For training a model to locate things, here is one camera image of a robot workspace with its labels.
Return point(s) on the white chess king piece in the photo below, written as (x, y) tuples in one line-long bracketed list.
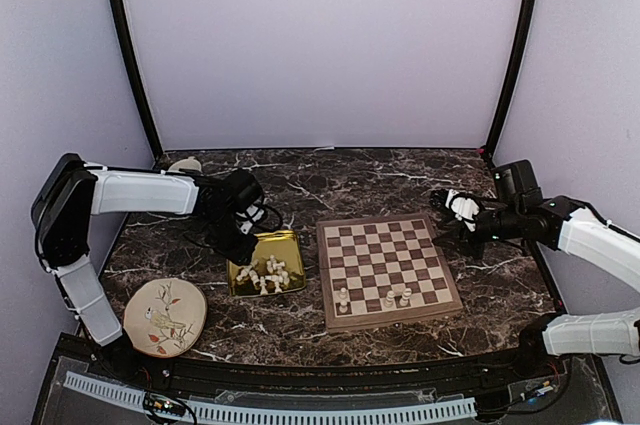
[(389, 300)]

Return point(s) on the left black frame post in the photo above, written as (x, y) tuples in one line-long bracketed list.
[(128, 54)]

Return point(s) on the round bird painted plate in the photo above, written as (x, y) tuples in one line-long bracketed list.
[(165, 317)]

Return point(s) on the gold metal tray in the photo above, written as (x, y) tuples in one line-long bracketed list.
[(276, 267)]

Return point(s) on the black frame post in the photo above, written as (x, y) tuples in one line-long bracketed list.
[(128, 54), (513, 68)]

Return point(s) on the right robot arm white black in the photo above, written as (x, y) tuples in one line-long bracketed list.
[(562, 224)]

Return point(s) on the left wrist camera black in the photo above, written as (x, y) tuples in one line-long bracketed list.
[(243, 189)]

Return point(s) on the white chess queen piece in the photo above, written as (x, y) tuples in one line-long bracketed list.
[(405, 298)]

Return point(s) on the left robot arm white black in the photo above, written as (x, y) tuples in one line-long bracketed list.
[(76, 191)]

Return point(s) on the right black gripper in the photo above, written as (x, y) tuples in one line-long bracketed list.
[(460, 234)]

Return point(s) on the right black frame post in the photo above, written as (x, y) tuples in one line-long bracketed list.
[(513, 68)]

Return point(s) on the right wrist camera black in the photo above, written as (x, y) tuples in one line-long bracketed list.
[(517, 180)]

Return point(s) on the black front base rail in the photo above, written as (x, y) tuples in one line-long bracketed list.
[(482, 375)]

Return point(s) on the grey slotted cable duct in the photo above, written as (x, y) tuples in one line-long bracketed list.
[(253, 409)]

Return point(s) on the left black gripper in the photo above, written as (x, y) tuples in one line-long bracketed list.
[(240, 255)]

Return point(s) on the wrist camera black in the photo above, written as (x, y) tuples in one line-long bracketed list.
[(517, 180), (243, 189)]

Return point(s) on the wooden chess board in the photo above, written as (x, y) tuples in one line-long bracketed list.
[(370, 256)]

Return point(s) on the cream ceramic mug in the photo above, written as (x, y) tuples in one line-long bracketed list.
[(190, 164)]

